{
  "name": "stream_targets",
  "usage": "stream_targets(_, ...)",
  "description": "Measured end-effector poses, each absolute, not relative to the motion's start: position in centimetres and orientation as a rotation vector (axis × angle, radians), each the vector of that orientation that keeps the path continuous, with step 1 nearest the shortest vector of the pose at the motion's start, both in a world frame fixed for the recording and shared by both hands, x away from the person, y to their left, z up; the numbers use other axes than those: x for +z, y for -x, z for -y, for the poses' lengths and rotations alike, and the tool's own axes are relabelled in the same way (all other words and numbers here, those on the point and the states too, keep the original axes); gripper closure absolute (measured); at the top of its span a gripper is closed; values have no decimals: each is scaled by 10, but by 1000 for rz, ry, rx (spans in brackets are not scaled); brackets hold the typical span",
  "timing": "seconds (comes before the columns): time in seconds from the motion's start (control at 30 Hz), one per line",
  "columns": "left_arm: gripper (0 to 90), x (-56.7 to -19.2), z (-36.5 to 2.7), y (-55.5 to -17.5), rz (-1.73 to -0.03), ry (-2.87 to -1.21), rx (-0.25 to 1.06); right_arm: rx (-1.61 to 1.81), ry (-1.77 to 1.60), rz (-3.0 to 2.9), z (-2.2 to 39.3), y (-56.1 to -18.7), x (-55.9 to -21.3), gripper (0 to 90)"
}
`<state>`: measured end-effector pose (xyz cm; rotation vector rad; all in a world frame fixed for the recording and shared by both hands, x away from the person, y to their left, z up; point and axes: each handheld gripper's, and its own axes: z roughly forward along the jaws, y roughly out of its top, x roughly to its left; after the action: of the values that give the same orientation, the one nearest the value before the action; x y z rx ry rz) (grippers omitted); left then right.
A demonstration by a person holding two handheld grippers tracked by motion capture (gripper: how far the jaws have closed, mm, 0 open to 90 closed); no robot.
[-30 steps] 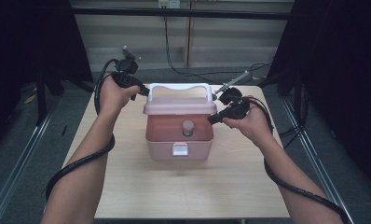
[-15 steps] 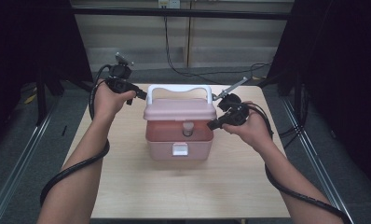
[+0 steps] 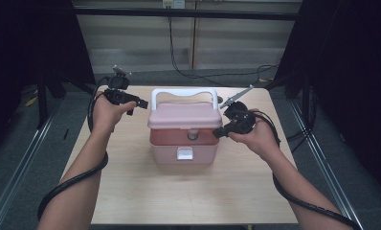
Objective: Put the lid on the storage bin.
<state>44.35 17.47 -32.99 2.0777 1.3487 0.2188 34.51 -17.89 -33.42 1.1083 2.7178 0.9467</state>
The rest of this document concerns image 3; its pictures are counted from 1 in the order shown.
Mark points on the white wall outlet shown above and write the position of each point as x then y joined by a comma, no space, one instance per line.
173,4

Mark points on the person's right hand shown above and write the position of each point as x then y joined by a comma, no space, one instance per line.
262,140

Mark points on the dark curtain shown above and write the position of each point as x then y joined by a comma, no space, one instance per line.
26,48
348,80

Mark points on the black metal stand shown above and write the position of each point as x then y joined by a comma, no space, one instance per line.
42,102

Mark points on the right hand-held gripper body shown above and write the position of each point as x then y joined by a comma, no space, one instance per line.
241,119

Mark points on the person's left hand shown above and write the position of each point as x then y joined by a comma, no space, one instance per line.
108,116

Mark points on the pink storage box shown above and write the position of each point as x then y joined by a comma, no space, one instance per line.
183,118

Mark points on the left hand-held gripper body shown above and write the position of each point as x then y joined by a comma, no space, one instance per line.
118,92

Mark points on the black horizontal bar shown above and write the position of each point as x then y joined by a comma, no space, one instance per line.
185,14

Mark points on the metal floor rail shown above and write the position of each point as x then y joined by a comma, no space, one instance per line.
329,166
16,179

